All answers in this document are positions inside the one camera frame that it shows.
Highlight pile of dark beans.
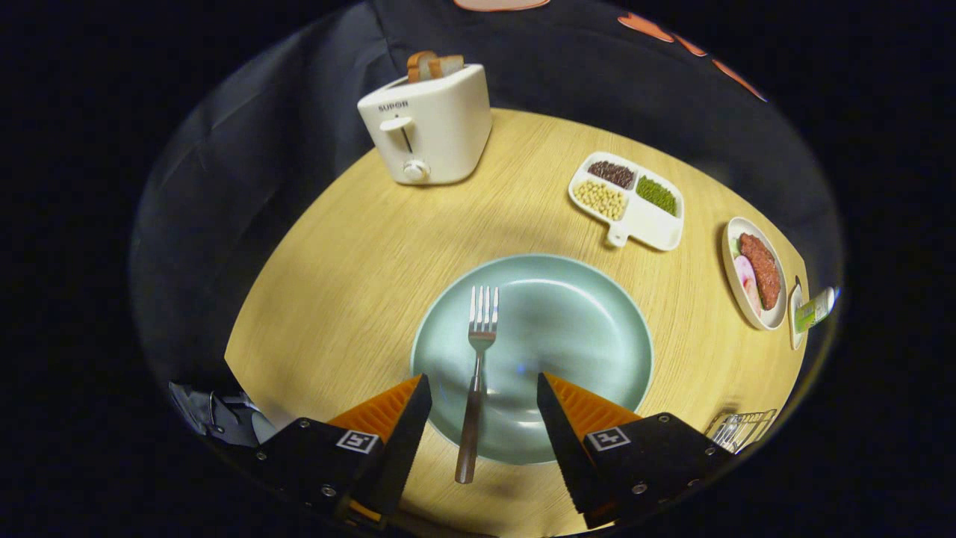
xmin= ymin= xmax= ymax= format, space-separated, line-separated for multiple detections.
xmin=587 ymin=160 xmax=636 ymax=190

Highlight white divided tray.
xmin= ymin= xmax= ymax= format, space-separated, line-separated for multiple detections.
xmin=568 ymin=152 xmax=685 ymax=253

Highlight pile of green beans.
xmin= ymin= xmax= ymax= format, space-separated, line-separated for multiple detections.
xmin=636 ymin=176 xmax=679 ymax=217

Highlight small green bottle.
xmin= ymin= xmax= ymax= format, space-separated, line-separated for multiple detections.
xmin=794 ymin=287 xmax=837 ymax=334

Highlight metal wire rack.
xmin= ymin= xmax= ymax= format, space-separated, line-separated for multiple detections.
xmin=706 ymin=408 xmax=777 ymax=454

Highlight small white dish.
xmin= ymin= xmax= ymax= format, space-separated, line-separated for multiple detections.
xmin=789 ymin=276 xmax=807 ymax=350

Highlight dark bundle with metal clip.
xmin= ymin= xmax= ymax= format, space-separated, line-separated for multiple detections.
xmin=168 ymin=381 xmax=279 ymax=449

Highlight round green plate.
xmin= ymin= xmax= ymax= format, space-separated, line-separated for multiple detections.
xmin=410 ymin=254 xmax=654 ymax=466

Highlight pile of white rice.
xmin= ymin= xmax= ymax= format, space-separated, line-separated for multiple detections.
xmin=629 ymin=198 xmax=680 ymax=247

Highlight white toaster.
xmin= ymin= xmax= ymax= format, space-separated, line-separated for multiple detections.
xmin=357 ymin=64 xmax=494 ymax=186

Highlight pink ham slices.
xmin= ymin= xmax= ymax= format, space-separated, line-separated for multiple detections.
xmin=733 ymin=255 xmax=763 ymax=318

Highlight brown meat slice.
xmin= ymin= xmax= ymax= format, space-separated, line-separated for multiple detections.
xmin=739 ymin=233 xmax=782 ymax=311

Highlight white oval plate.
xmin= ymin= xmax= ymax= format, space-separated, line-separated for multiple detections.
xmin=721 ymin=217 xmax=789 ymax=332

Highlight pile of yellow soybeans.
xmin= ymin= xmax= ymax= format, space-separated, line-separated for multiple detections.
xmin=573 ymin=180 xmax=628 ymax=222

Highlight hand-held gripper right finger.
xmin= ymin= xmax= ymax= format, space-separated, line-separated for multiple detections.
xmin=536 ymin=372 xmax=736 ymax=530

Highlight metal fork wooden handle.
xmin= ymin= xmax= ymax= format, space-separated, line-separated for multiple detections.
xmin=455 ymin=285 xmax=500 ymax=485

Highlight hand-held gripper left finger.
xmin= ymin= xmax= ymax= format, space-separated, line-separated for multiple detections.
xmin=254 ymin=374 xmax=433 ymax=528

